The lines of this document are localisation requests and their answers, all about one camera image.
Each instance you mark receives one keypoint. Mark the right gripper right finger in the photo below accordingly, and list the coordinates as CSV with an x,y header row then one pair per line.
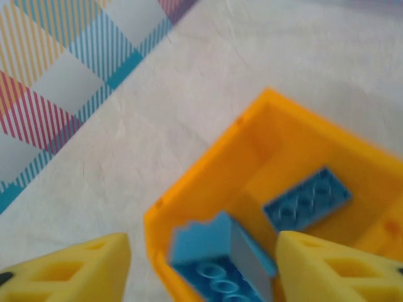
x,y
330,277

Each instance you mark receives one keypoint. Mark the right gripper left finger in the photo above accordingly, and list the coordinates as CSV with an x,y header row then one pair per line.
x,y
63,277

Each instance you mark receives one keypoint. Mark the blue lego brick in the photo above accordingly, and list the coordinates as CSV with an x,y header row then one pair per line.
x,y
201,248
308,201

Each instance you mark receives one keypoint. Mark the orange bin with blue bricks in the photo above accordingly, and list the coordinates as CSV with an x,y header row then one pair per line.
x,y
283,141

